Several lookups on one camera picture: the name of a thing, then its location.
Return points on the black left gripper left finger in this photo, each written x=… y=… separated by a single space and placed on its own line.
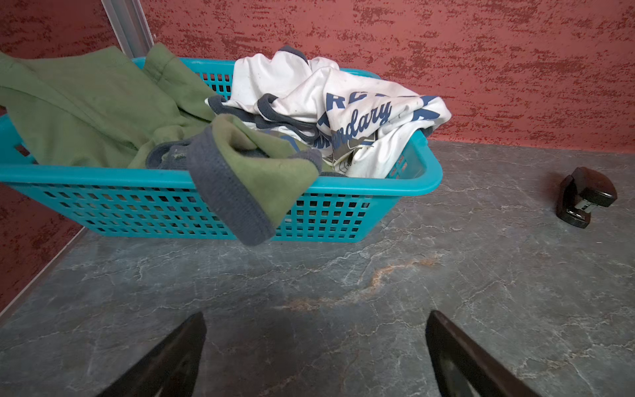
x=170 y=368

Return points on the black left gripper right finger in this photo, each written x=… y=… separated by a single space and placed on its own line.
x=462 y=367

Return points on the white tank top navy trim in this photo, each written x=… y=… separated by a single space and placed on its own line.
x=361 y=125

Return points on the green tank top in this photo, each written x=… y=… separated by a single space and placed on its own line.
x=137 y=150

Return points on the teal plastic laundry basket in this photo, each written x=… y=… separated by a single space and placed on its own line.
x=347 y=198

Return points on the small black stapler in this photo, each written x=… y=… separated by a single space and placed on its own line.
x=582 y=191

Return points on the grey metal corner post left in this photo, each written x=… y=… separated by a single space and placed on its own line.
x=130 y=26

